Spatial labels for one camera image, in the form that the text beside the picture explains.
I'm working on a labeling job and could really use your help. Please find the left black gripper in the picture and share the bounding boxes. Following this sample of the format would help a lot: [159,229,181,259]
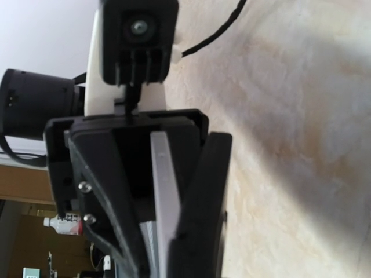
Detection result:
[44,109,209,277]

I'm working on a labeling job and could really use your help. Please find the face-up phone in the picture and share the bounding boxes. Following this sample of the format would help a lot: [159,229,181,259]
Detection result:
[150,131,180,277]

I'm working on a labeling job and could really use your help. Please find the black phone case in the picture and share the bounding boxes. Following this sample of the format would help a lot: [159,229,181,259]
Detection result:
[166,133,232,277]

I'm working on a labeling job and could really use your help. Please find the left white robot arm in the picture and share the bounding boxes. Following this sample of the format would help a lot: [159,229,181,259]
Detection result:
[1,1,245,277]

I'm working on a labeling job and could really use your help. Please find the white plastic bottle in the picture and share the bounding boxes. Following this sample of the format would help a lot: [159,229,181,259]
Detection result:
[43,213,83,236]

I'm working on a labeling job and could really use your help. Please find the front aluminium rail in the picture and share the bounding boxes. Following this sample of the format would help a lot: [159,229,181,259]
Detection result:
[140,221,159,278]

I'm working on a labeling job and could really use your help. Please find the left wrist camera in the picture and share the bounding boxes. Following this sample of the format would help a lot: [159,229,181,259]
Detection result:
[84,1,179,116]

